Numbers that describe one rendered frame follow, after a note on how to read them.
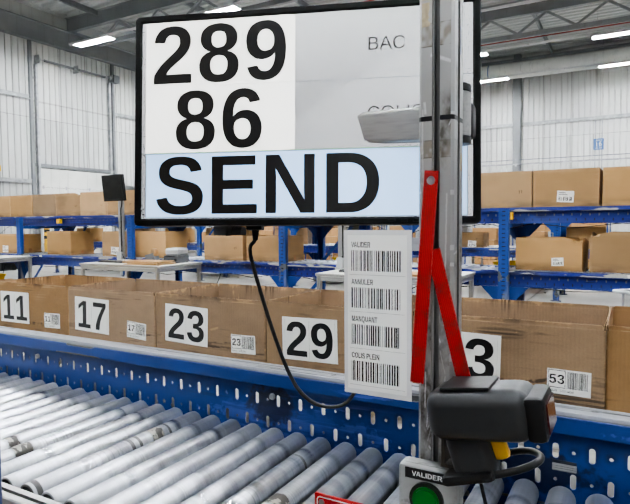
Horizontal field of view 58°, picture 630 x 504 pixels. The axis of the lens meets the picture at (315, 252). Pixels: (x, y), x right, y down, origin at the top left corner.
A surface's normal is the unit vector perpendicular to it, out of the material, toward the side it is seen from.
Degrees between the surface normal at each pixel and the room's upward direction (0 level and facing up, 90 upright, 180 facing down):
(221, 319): 91
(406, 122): 90
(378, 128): 90
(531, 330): 90
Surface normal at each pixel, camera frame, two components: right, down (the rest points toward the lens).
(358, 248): -0.49, 0.05
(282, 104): -0.16, -0.02
